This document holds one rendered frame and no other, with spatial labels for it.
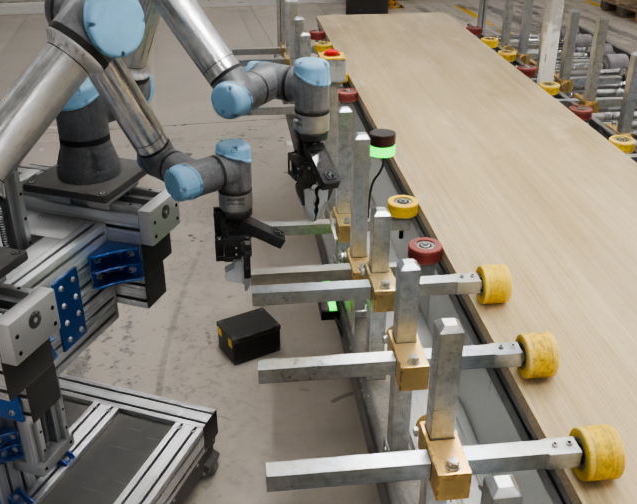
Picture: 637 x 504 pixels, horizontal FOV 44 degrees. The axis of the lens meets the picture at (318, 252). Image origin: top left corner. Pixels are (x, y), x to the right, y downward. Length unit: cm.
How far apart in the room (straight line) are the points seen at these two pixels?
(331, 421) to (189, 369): 60
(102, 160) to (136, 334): 142
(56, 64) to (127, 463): 126
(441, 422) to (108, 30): 83
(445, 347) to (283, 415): 169
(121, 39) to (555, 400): 96
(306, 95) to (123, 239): 58
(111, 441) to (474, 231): 120
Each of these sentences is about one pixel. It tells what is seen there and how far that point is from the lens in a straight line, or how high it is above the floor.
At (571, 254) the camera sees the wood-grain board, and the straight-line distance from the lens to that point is 190.
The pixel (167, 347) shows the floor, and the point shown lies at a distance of 311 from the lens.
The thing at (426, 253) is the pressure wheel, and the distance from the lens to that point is 182.
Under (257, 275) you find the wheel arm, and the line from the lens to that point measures 182.
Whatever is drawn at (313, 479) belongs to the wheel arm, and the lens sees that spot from 116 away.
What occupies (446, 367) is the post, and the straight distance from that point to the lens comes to 112.
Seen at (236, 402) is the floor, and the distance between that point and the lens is 281.
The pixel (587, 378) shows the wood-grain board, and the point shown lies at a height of 90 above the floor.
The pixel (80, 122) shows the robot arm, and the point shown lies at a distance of 187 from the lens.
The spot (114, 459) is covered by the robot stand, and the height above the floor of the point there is 21.
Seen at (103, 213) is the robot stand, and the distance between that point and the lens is 191.
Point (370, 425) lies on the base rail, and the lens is 163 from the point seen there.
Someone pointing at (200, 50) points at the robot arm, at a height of 138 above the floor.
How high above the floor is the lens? 176
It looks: 28 degrees down
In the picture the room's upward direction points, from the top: straight up
